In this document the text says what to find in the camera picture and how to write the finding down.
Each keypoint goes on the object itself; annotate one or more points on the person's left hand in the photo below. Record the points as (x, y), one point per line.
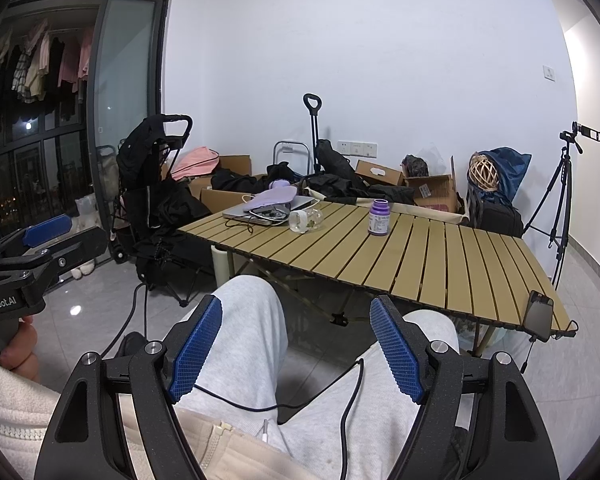
(18, 356)

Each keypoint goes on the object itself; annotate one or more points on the folding chair frame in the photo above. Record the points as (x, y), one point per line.
(296, 154)

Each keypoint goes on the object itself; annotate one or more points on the grey sweatpants legs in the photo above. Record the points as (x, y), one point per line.
(355, 429)

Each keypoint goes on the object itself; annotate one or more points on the open cardboard box right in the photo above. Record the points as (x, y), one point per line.
(432, 191)

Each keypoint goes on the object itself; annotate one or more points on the camera on tripod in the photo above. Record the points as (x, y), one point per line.
(577, 130)

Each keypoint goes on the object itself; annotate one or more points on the wall light switch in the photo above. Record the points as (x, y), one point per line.
(549, 73)

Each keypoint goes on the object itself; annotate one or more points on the cardboard box left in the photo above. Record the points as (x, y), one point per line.
(230, 182)

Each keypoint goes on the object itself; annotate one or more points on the silver laptop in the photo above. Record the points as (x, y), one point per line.
(269, 214)

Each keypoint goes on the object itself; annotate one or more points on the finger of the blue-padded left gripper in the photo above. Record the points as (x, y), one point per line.
(47, 230)

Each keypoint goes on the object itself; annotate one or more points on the cream jacket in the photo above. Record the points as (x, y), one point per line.
(223, 451)

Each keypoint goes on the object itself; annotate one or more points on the blue backpack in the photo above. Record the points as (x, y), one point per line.
(495, 212)

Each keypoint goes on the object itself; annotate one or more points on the black clothes pile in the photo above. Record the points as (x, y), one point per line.
(337, 181)

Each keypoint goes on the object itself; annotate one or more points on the wall power outlet strip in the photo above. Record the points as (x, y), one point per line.
(358, 148)

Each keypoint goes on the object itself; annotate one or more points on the sliding glass door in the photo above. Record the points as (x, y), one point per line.
(123, 85)

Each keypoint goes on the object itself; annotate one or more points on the cardboard box with handle hole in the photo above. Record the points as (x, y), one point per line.
(374, 173)

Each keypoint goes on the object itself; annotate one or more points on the purple pill bottle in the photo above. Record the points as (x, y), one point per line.
(379, 217)

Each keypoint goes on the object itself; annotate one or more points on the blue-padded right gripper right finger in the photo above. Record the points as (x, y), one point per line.
(476, 419)

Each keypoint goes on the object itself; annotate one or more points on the black smartphone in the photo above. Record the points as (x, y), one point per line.
(538, 317)

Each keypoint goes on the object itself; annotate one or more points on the pink bag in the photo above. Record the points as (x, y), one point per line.
(196, 163)

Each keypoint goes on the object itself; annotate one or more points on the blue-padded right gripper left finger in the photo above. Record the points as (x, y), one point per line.
(85, 438)

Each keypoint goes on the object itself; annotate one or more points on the black camera tripod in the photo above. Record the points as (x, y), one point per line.
(558, 234)

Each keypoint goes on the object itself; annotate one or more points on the lavender pouch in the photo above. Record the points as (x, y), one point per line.
(280, 192)

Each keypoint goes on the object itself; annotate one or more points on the hanging clothes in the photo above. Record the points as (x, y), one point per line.
(44, 72)

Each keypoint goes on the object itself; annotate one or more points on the wicker ball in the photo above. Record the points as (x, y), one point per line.
(483, 173)

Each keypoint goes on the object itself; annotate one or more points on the clear plastic jar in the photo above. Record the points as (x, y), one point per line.
(301, 221)

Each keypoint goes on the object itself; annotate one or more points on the black trolley handle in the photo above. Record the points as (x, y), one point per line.
(313, 104)

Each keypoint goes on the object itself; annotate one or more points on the black stroller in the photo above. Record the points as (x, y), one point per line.
(152, 208)

